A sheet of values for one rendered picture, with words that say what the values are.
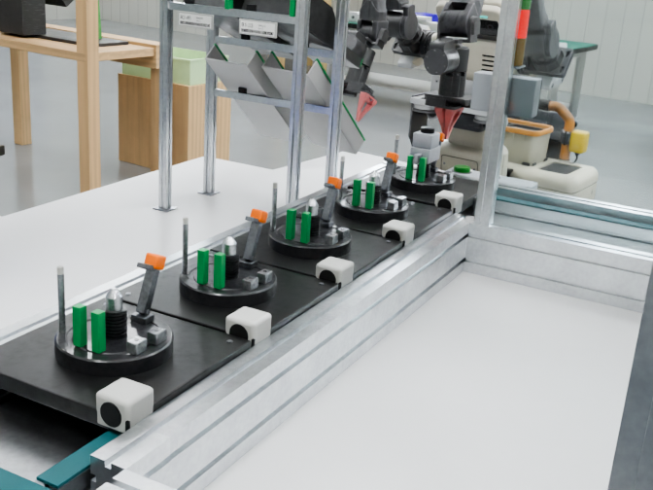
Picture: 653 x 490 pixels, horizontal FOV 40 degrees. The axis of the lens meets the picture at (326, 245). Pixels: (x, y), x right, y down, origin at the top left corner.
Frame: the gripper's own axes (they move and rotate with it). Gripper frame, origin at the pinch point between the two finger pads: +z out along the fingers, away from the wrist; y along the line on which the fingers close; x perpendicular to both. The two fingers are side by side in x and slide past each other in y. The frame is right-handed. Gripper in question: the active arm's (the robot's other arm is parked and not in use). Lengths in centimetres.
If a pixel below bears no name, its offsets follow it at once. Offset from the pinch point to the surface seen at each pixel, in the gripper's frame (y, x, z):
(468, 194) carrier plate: 11.6, -14.2, 8.5
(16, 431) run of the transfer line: -1, -126, 14
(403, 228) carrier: 12, -51, 6
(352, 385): 21, -85, 19
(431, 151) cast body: 2.8, -15.5, 0.4
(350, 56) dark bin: -20.4, -10.7, -15.8
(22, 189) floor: -306, 164, 108
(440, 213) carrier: 11.9, -31.1, 8.5
